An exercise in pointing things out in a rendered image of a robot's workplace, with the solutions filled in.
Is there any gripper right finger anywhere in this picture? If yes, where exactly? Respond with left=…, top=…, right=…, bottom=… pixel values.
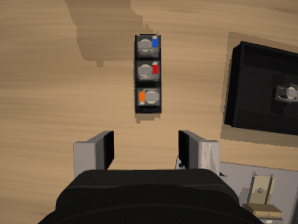
left=178, top=130, right=220, bottom=177

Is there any grey mounting plate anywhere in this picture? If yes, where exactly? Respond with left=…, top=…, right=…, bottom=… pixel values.
left=220, top=162, right=298, bottom=224

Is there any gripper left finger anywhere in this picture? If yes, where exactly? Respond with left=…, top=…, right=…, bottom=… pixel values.
left=73, top=131, right=114, bottom=179

